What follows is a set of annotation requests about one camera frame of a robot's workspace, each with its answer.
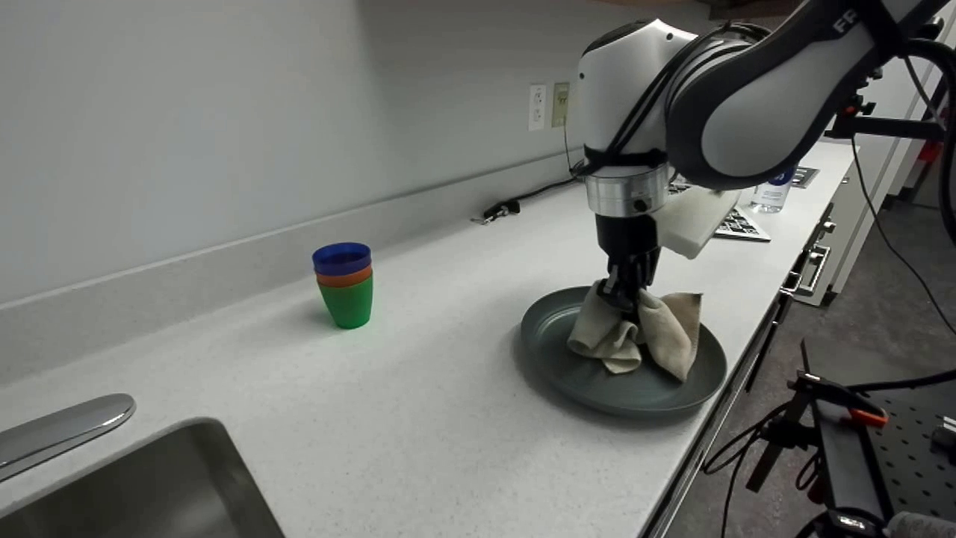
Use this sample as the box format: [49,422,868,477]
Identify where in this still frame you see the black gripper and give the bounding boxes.
[596,216,660,304]

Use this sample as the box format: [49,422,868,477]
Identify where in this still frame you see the beige cloth towel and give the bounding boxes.
[569,285,703,383]

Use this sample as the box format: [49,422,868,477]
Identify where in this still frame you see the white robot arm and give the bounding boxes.
[578,0,953,301]

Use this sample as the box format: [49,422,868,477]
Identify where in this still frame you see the grey round plate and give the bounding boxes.
[521,286,726,419]

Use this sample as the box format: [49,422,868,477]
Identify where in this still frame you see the orange plastic cup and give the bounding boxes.
[317,265,373,286]

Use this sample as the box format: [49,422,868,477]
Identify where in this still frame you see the green plastic cup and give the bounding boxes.
[319,279,373,328]

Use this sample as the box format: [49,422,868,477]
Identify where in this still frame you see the blue plastic cup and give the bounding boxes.
[311,241,372,274]

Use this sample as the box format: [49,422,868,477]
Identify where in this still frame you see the steel sink basin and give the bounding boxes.
[0,419,288,538]

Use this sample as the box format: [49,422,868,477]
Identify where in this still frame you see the chrome faucet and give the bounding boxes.
[0,395,137,480]

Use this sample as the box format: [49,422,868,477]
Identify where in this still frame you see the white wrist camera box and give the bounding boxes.
[657,189,738,259]

